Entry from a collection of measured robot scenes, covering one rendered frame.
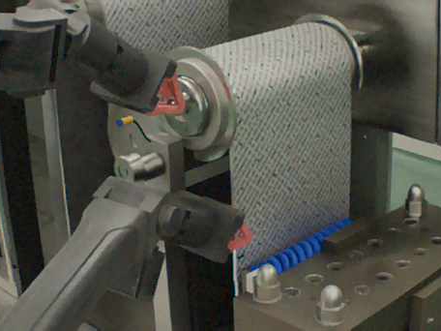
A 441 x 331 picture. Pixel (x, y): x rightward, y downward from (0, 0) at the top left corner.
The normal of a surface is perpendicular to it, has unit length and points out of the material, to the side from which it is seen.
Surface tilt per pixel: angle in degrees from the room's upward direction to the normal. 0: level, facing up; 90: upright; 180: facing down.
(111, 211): 12
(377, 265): 0
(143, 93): 52
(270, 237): 90
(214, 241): 61
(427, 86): 90
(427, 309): 90
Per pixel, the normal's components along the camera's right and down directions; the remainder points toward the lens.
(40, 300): 0.12, -0.86
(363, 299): -0.04, -0.93
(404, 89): -0.71, 0.28
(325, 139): 0.70, 0.25
